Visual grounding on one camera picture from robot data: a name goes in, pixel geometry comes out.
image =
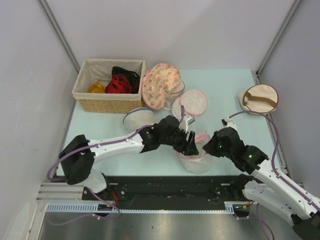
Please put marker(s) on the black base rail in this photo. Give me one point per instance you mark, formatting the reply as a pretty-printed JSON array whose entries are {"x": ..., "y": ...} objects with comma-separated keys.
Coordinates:
[{"x": 216, "y": 188}]

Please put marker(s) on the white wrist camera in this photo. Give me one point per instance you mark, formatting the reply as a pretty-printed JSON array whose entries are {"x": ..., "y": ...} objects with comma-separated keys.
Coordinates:
[
  {"x": 186, "y": 121},
  {"x": 228, "y": 123}
]

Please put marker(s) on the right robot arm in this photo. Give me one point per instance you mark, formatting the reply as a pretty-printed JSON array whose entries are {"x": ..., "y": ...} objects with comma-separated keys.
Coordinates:
[{"x": 267, "y": 185}]

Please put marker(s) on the red bra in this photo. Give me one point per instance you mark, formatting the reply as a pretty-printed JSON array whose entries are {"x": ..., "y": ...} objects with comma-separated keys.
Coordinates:
[{"x": 120, "y": 85}]

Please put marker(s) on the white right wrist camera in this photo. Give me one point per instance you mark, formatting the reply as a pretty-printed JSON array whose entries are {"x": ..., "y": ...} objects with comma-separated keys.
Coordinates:
[{"x": 228, "y": 123}]

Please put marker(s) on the woven wicker basket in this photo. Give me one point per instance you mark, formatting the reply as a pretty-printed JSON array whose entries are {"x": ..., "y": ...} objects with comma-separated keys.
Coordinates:
[{"x": 93, "y": 70}]

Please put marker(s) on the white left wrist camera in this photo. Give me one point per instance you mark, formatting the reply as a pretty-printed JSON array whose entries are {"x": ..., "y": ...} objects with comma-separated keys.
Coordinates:
[{"x": 186, "y": 121}]

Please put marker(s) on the beige mesh bag under floral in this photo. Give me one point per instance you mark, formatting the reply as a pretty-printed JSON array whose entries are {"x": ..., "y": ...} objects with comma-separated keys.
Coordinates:
[{"x": 173, "y": 96}]

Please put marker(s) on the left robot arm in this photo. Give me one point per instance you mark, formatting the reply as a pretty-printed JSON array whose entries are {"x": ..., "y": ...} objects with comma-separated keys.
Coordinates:
[{"x": 80, "y": 157}]

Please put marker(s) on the pink-trimmed mesh laundry bag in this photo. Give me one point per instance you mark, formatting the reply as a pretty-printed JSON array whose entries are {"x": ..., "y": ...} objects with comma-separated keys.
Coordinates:
[{"x": 202, "y": 162}]

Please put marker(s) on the floral peach laundry bag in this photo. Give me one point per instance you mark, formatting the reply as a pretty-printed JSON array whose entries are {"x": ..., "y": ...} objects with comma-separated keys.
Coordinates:
[{"x": 158, "y": 84}]

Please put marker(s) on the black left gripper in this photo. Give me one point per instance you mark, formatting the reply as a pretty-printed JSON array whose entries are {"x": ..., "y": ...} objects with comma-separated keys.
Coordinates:
[{"x": 189, "y": 149}]

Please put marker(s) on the white slotted cable duct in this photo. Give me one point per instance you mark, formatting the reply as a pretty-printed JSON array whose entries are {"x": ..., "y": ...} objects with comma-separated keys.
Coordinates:
[{"x": 148, "y": 206}]

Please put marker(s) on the mustard yellow garment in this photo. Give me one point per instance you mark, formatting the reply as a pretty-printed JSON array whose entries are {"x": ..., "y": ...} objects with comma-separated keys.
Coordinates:
[{"x": 96, "y": 88}]

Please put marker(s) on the beige brown-trimmed laundry bag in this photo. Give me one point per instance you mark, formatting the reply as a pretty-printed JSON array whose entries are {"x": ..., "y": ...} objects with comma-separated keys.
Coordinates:
[{"x": 260, "y": 98}]

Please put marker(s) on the black garment in basket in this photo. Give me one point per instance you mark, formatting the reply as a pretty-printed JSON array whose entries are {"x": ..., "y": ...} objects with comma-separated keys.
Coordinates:
[{"x": 132, "y": 77}]

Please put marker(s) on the grey-rimmed white mesh bag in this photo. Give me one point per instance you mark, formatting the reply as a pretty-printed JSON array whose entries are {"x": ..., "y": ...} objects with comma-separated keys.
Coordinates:
[{"x": 138, "y": 118}]

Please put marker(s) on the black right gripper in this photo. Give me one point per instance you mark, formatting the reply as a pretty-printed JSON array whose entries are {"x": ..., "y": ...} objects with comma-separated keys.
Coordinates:
[{"x": 209, "y": 147}]

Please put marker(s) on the pink-trimmed mesh bag rear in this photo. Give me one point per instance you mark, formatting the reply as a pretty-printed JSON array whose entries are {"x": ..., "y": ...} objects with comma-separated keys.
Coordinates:
[{"x": 195, "y": 103}]

